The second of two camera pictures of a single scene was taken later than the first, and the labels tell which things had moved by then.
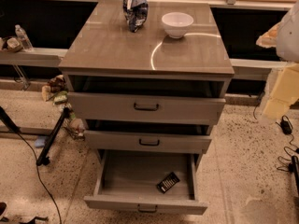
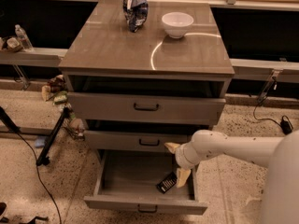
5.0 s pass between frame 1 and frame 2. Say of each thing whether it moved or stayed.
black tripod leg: stayed
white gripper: moved
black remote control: stayed
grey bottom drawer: stayed
